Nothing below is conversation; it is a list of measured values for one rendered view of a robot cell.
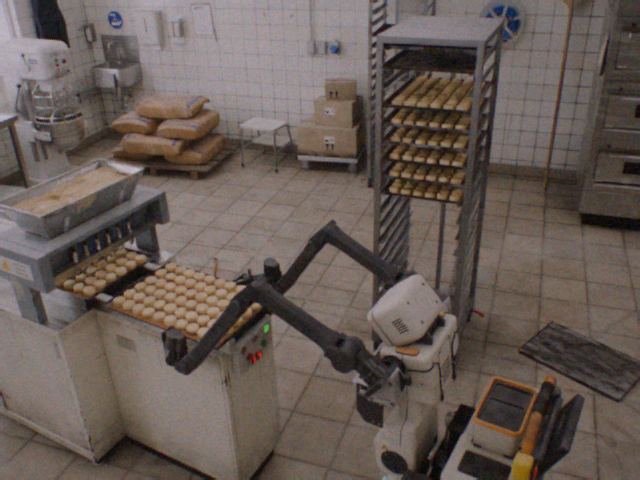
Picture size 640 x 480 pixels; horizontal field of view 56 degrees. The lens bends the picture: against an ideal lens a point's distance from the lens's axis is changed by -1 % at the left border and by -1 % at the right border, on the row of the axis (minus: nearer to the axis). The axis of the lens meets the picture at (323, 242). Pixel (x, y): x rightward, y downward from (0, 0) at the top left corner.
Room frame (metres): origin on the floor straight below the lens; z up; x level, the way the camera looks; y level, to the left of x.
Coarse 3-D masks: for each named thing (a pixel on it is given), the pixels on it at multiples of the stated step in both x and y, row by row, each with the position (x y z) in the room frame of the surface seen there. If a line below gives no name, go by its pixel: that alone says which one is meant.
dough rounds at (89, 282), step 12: (120, 252) 2.50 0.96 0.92; (132, 252) 2.50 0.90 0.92; (96, 264) 2.41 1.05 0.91; (108, 264) 2.41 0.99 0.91; (120, 264) 2.40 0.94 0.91; (132, 264) 2.39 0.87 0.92; (72, 276) 2.30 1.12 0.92; (84, 276) 2.29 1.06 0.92; (96, 276) 2.30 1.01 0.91; (108, 276) 2.29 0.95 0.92; (120, 276) 2.31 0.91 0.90; (60, 288) 2.23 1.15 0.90; (72, 288) 2.22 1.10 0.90; (84, 288) 2.19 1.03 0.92; (96, 288) 2.22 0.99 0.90
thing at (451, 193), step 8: (392, 184) 2.93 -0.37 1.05; (400, 184) 2.90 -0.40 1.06; (408, 184) 2.90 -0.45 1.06; (416, 184) 2.93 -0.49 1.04; (424, 184) 2.89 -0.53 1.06; (432, 184) 2.89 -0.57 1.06; (392, 192) 2.83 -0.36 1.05; (400, 192) 2.84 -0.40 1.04; (408, 192) 2.81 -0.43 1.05; (416, 192) 2.79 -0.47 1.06; (424, 192) 2.83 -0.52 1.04; (432, 192) 2.78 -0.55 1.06; (440, 192) 2.80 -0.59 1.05; (448, 192) 2.79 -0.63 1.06; (456, 192) 2.78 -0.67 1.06; (456, 200) 2.71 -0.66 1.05
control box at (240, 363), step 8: (264, 320) 2.04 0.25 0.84; (256, 328) 1.99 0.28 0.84; (264, 328) 2.01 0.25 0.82; (248, 336) 1.93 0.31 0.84; (264, 336) 2.01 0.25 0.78; (240, 344) 1.88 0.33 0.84; (248, 344) 1.91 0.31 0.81; (256, 344) 1.96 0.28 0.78; (272, 344) 2.05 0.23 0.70; (240, 352) 1.87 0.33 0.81; (248, 352) 1.91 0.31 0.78; (256, 352) 1.95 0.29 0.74; (264, 352) 2.00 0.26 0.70; (232, 360) 1.86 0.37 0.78; (240, 360) 1.86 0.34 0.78; (248, 360) 1.90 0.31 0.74; (256, 360) 1.95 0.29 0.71; (240, 368) 1.86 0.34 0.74; (248, 368) 1.90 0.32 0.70; (240, 376) 1.85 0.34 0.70
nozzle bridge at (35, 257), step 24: (144, 192) 2.61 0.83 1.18; (120, 216) 2.37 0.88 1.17; (144, 216) 2.60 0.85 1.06; (168, 216) 2.61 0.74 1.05; (0, 240) 2.16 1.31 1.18; (24, 240) 2.15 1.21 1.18; (48, 240) 2.15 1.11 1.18; (72, 240) 2.14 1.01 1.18; (120, 240) 2.39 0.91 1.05; (144, 240) 2.67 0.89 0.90; (0, 264) 2.12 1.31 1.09; (24, 264) 2.04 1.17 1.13; (48, 264) 2.03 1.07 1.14; (72, 264) 2.18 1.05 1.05; (24, 288) 2.06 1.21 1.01; (48, 288) 2.01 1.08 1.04; (24, 312) 2.09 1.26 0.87
